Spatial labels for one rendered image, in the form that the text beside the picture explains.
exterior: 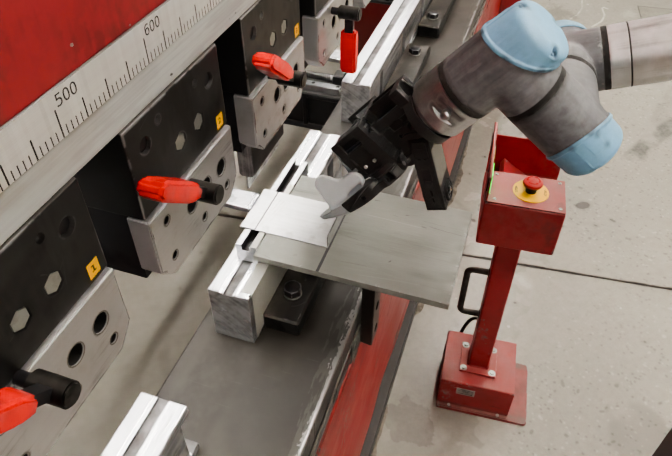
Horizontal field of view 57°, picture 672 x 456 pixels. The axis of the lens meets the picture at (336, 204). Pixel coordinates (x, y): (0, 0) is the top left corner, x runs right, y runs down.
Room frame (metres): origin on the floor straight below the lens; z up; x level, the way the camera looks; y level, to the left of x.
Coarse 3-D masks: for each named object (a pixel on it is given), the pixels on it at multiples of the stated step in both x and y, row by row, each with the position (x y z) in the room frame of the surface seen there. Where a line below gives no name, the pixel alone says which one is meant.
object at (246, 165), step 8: (280, 128) 0.70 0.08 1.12; (280, 136) 0.70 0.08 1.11; (272, 144) 0.67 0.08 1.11; (248, 152) 0.61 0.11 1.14; (256, 152) 0.63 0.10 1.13; (264, 152) 0.65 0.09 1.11; (272, 152) 0.69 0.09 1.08; (240, 160) 0.62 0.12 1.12; (248, 160) 0.61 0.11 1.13; (256, 160) 0.62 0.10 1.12; (264, 160) 0.64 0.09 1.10; (240, 168) 0.62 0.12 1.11; (248, 168) 0.61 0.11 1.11; (256, 168) 0.62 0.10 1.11; (248, 176) 0.62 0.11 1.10; (256, 176) 0.64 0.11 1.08; (248, 184) 0.62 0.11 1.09
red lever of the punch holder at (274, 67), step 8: (256, 56) 0.53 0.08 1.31; (264, 56) 0.53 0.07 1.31; (272, 56) 0.53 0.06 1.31; (256, 64) 0.53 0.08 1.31; (264, 64) 0.53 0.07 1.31; (272, 64) 0.53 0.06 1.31; (280, 64) 0.54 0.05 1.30; (288, 64) 0.57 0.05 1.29; (264, 72) 0.54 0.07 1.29; (272, 72) 0.53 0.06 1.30; (280, 72) 0.54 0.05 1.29; (288, 72) 0.56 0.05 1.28; (296, 72) 0.59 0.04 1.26; (304, 72) 0.59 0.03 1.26; (280, 80) 0.59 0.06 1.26; (288, 80) 0.56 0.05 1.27; (296, 80) 0.58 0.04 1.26; (304, 80) 0.59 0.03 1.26
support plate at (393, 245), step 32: (352, 224) 0.63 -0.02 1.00; (384, 224) 0.63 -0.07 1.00; (416, 224) 0.63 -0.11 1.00; (448, 224) 0.63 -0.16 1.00; (256, 256) 0.57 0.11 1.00; (288, 256) 0.57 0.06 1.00; (320, 256) 0.57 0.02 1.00; (352, 256) 0.57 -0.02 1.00; (384, 256) 0.57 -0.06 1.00; (416, 256) 0.57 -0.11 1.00; (448, 256) 0.57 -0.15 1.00; (384, 288) 0.52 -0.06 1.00; (416, 288) 0.52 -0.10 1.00; (448, 288) 0.52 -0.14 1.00
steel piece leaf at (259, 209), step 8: (264, 192) 0.70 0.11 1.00; (272, 192) 0.70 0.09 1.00; (264, 200) 0.68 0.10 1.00; (272, 200) 0.68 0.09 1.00; (256, 208) 0.66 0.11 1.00; (264, 208) 0.66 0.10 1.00; (248, 216) 0.65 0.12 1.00; (256, 216) 0.65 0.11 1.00; (248, 224) 0.63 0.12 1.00; (256, 224) 0.63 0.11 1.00
